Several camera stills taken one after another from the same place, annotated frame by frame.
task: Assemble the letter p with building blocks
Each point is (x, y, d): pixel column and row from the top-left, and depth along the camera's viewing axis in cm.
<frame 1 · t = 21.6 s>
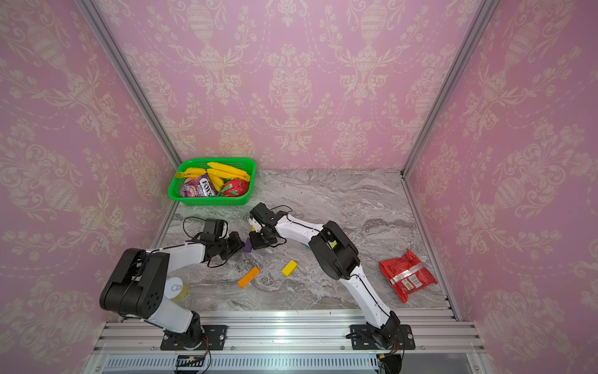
left hand: (246, 243, 95), fingers closed
right hand: (247, 253, 92), fingers closed
green plastic basket: (248, 164, 116), point 9 cm above the table
yellow banana bunch: (215, 171, 111), point 10 cm above the table
purple snack packet: (198, 187, 108), point 8 cm above the table
red dragon fruit toy: (235, 188, 107), point 8 cm above the table
orange block: (244, 281, 88), on the table
yellow block lower: (290, 268, 90), on the table
red snack bag: (406, 274, 85), point 5 cm above the table

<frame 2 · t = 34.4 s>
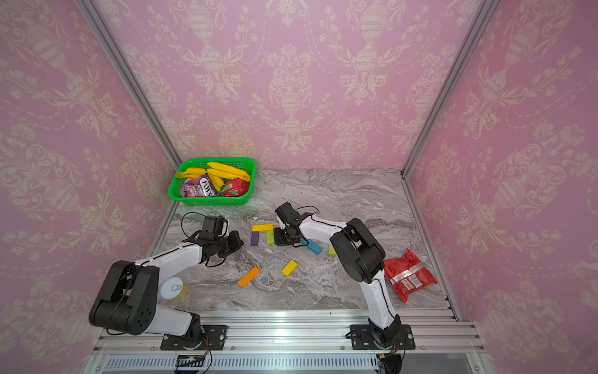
left hand: (245, 242, 92), fingers closed
right hand: (271, 246, 94), fingers closed
yellow block top: (262, 227, 102), on the table
the other named things where they were.

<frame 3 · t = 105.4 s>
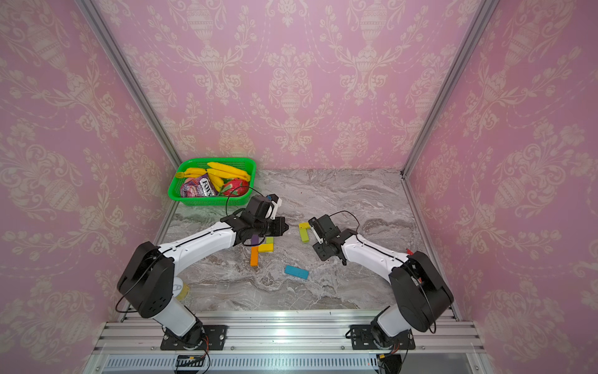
left hand: (289, 228, 86), fingers closed
right hand: (321, 246, 89), fingers open
orange block: (254, 255, 94), on the table
yellow block lower: (265, 248, 95), point 2 cm above the table
teal block: (297, 272, 89), on the table
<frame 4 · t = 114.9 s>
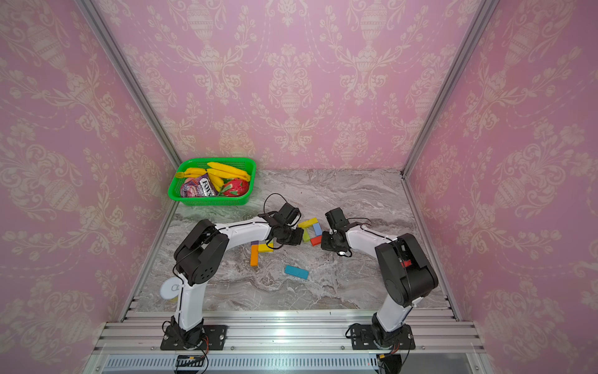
left hand: (302, 241, 96), fingers closed
right hand: (321, 246, 94), fingers closed
